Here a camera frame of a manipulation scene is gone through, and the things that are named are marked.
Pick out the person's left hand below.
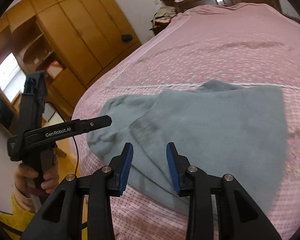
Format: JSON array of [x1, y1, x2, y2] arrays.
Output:
[[14, 155, 59, 197]]

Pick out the black cable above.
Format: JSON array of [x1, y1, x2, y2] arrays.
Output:
[[45, 101, 89, 230]]

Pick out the black bag on wardrobe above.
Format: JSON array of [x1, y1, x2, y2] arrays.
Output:
[[121, 34, 133, 43]]

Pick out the yellow sleeve forearm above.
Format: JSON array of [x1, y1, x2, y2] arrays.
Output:
[[0, 189, 35, 232]]

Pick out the brown wooden wardrobe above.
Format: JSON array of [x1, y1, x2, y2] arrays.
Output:
[[0, 0, 141, 119]]

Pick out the bright window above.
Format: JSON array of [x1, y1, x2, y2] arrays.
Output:
[[0, 53, 26, 102]]

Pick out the pile of clothes on nightstand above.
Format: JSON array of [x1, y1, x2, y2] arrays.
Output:
[[151, 6, 177, 31]]

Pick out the grey fleece pants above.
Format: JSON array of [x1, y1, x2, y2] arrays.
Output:
[[87, 80, 287, 214]]

